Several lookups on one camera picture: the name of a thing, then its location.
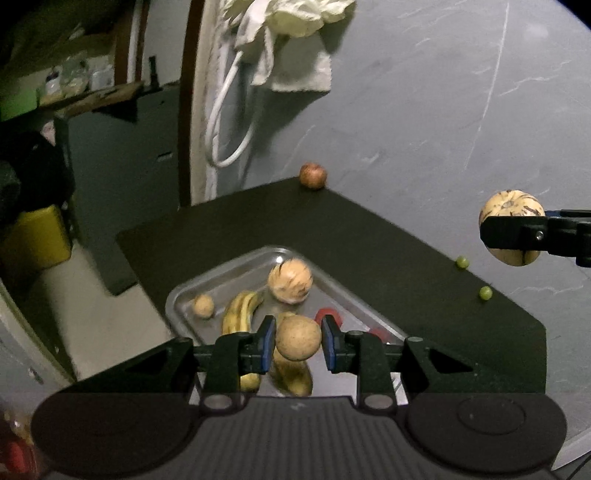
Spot yellow plastic container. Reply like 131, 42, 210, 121
0, 205, 72, 273

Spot metal tray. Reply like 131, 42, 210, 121
165, 246, 409, 398

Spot brown door frame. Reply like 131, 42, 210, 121
178, 0, 208, 208

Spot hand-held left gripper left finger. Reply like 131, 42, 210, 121
76, 315, 278, 409

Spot dark cloth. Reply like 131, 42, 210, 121
0, 134, 70, 217

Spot white cable loop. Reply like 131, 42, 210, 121
204, 46, 269, 168

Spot wooden shelf board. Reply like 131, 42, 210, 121
39, 80, 146, 112

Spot dark cabinet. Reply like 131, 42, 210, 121
54, 83, 185, 296

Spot small round brown fruit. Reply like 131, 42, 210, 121
192, 294, 215, 319

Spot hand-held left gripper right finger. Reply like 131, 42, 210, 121
321, 314, 504, 411

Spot green board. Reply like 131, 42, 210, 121
0, 88, 40, 121

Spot red container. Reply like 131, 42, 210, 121
0, 438, 33, 476

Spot red apple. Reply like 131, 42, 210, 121
299, 162, 328, 191

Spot clear plastic bags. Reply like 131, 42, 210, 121
62, 53, 90, 95

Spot striped yellow melon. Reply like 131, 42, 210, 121
268, 258, 314, 304
479, 190, 546, 267

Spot pale crumpled plastic bag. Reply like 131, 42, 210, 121
263, 0, 357, 38

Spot white cloth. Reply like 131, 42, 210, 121
231, 0, 333, 93

